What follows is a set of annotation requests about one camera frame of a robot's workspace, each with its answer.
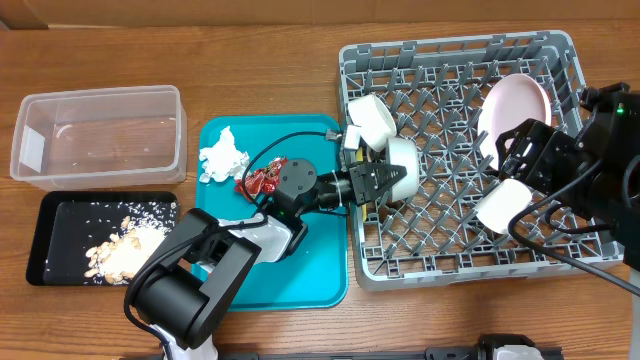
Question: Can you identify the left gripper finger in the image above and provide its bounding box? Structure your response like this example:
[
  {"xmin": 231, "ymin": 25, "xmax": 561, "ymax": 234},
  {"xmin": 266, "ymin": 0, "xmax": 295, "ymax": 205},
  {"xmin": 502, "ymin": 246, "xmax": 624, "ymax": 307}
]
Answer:
[
  {"xmin": 375, "ymin": 164, "xmax": 407, "ymax": 183},
  {"xmin": 364, "ymin": 180, "xmax": 398, "ymax": 204}
]

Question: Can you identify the grey bowl with rice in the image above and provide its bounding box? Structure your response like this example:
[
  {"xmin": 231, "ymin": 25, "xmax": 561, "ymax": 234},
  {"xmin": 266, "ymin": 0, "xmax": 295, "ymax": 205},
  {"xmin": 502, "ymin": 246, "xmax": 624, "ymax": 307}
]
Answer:
[{"xmin": 386, "ymin": 137, "xmax": 420, "ymax": 202}]

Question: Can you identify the yellow plastic spoon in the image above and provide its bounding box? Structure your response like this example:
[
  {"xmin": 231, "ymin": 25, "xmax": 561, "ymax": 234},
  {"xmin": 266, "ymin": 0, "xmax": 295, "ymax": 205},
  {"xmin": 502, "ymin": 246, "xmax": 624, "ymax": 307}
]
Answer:
[{"xmin": 355, "ymin": 148, "xmax": 368, "ymax": 223}]

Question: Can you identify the green bowl with nuts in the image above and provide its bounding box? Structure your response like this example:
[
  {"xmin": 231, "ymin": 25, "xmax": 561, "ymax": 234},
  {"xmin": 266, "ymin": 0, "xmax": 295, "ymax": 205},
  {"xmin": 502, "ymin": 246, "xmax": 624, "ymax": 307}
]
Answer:
[{"xmin": 347, "ymin": 94, "xmax": 397, "ymax": 152}]

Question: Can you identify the white cup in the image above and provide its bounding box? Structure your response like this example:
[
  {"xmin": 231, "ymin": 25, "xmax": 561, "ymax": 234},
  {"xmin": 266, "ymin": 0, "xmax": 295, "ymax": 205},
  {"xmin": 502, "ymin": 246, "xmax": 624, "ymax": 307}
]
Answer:
[{"xmin": 474, "ymin": 179, "xmax": 532, "ymax": 234}]

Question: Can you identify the pink round plate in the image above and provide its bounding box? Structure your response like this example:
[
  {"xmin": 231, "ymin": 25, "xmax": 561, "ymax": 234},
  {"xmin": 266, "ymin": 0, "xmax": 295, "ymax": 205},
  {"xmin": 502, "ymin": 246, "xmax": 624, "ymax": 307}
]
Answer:
[{"xmin": 477, "ymin": 74, "xmax": 551, "ymax": 170}]

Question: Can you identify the red snack wrapper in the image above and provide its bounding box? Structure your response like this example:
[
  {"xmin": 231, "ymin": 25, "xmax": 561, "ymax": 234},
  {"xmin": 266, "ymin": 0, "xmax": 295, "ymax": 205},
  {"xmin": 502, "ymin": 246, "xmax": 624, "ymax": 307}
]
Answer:
[{"xmin": 234, "ymin": 157, "xmax": 288, "ymax": 201}]

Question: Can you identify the white napkin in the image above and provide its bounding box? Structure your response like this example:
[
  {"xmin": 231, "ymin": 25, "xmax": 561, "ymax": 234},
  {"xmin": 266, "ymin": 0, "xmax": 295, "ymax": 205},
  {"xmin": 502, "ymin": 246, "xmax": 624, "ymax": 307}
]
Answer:
[{"xmin": 199, "ymin": 126, "xmax": 250, "ymax": 184}]

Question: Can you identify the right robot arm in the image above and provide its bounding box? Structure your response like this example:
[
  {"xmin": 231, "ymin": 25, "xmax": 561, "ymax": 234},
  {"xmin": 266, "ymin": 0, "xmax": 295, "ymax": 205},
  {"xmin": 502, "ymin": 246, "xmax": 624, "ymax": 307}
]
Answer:
[{"xmin": 496, "ymin": 82, "xmax": 639, "ymax": 296}]

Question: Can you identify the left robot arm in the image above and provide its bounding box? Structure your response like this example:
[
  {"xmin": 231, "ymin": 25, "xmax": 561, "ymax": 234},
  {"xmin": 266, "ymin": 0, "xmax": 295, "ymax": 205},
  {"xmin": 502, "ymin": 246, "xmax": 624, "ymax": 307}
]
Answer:
[{"xmin": 124, "ymin": 158, "xmax": 418, "ymax": 359}]

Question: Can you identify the grey dishwasher rack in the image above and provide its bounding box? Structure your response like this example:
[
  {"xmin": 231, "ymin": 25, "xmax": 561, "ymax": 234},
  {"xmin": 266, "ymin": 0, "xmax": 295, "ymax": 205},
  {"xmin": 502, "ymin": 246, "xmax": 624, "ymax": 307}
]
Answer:
[{"xmin": 338, "ymin": 30, "xmax": 638, "ymax": 292}]

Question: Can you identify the clear plastic bin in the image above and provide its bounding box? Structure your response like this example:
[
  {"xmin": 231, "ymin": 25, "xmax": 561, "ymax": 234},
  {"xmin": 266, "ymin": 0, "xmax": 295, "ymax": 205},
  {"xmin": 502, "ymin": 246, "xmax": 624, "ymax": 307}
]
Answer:
[{"xmin": 10, "ymin": 85, "xmax": 187, "ymax": 191}]

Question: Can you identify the pile of nuts and rice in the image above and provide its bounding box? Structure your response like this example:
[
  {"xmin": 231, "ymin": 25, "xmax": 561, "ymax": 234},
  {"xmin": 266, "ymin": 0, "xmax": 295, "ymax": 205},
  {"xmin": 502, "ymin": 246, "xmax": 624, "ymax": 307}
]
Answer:
[{"xmin": 47, "ymin": 200, "xmax": 179, "ymax": 286}]

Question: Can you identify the black plastic tray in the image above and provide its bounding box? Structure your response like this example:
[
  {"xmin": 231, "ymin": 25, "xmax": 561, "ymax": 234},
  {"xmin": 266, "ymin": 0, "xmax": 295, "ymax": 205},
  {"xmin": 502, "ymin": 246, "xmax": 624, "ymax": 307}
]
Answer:
[{"xmin": 26, "ymin": 191, "xmax": 180, "ymax": 286}]

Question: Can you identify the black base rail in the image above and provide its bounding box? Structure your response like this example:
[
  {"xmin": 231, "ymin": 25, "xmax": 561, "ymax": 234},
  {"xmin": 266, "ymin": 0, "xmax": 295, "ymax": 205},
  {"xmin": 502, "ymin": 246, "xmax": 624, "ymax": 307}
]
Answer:
[{"xmin": 119, "ymin": 332, "xmax": 566, "ymax": 360}]

